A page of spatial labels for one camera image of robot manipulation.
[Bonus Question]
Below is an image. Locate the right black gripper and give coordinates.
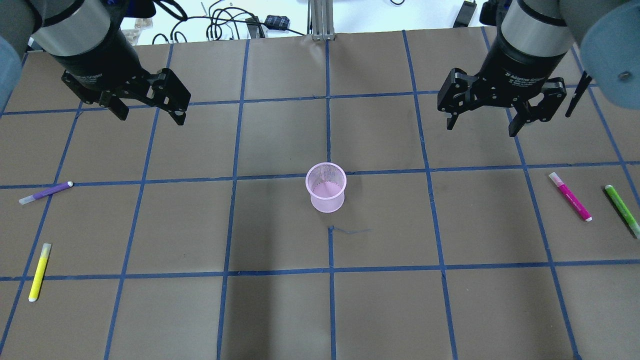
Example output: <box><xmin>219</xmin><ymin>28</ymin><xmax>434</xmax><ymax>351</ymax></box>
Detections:
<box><xmin>437</xmin><ymin>36</ymin><xmax>567</xmax><ymax>138</ymax></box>

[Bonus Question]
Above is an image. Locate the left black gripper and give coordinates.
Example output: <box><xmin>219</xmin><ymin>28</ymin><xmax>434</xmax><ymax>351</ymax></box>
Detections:
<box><xmin>53</xmin><ymin>30</ymin><xmax>191</xmax><ymax>126</ymax></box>

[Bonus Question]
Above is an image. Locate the purple pen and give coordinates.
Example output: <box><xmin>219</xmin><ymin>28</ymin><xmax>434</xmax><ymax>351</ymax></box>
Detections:
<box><xmin>18</xmin><ymin>181</ymin><xmax>74</xmax><ymax>205</ymax></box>

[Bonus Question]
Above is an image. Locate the pink pen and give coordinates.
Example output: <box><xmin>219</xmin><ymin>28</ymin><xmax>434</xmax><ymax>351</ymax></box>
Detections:
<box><xmin>548</xmin><ymin>172</ymin><xmax>593</xmax><ymax>223</ymax></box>

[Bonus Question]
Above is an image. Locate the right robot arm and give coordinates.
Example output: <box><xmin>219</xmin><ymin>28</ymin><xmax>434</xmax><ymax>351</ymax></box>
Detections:
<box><xmin>437</xmin><ymin>0</ymin><xmax>640</xmax><ymax>137</ymax></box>

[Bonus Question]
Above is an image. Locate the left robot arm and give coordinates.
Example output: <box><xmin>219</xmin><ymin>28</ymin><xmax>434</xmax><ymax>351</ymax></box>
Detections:
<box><xmin>0</xmin><ymin>0</ymin><xmax>191</xmax><ymax>126</ymax></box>

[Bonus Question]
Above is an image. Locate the pink mesh cup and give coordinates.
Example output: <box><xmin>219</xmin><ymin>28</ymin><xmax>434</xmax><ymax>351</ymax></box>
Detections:
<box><xmin>304</xmin><ymin>162</ymin><xmax>347</xmax><ymax>214</ymax></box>

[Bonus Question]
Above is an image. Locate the black power adapter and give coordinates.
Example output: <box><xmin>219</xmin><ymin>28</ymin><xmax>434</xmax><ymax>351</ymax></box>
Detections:
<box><xmin>452</xmin><ymin>0</ymin><xmax>477</xmax><ymax>28</ymax></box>

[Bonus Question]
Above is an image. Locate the green pen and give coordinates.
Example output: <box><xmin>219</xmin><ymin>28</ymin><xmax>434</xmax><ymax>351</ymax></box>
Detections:
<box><xmin>604</xmin><ymin>184</ymin><xmax>640</xmax><ymax>240</ymax></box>

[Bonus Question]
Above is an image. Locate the yellow pen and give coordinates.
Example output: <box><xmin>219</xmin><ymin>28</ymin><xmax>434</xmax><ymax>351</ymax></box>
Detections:
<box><xmin>28</xmin><ymin>243</ymin><xmax>52</xmax><ymax>303</ymax></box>

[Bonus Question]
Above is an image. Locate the black cable bundle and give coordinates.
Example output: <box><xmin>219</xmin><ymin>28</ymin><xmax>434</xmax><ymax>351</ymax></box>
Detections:
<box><xmin>151</xmin><ymin>0</ymin><xmax>306</xmax><ymax>46</ymax></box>

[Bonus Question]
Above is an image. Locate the aluminium frame post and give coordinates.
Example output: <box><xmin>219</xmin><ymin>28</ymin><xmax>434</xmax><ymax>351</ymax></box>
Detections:
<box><xmin>307</xmin><ymin>0</ymin><xmax>336</xmax><ymax>41</ymax></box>

